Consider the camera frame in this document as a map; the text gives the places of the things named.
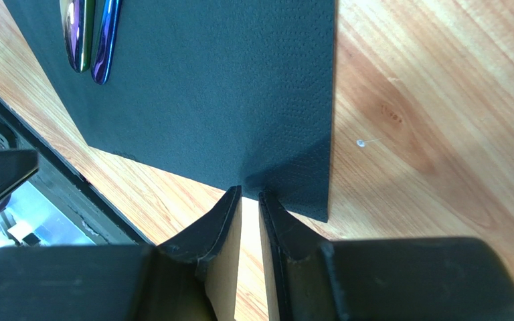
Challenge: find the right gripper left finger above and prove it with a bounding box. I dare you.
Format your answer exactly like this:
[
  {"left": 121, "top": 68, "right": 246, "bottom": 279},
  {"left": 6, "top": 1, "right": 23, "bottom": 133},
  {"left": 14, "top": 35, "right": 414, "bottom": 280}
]
[{"left": 0, "top": 186, "right": 242, "bottom": 320}]

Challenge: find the black paper napkin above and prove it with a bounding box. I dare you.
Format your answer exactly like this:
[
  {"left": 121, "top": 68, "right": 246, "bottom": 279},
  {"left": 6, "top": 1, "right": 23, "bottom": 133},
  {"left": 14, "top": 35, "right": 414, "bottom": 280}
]
[{"left": 6, "top": 1, "right": 335, "bottom": 221}]

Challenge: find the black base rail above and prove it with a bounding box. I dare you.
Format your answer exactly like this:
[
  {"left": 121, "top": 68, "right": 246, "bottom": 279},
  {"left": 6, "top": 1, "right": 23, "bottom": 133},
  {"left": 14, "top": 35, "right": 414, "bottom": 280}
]
[{"left": 0, "top": 101, "right": 149, "bottom": 247}]

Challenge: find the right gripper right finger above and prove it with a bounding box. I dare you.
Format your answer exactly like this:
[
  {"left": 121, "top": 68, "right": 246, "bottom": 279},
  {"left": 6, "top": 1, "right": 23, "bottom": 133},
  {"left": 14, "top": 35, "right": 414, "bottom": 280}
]
[{"left": 259, "top": 193, "right": 514, "bottom": 320}]

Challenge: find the iridescent spoon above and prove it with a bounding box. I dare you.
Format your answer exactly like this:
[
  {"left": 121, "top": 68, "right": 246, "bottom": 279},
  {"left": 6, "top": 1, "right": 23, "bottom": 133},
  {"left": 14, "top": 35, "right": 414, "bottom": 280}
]
[{"left": 91, "top": 0, "right": 122, "bottom": 85}]

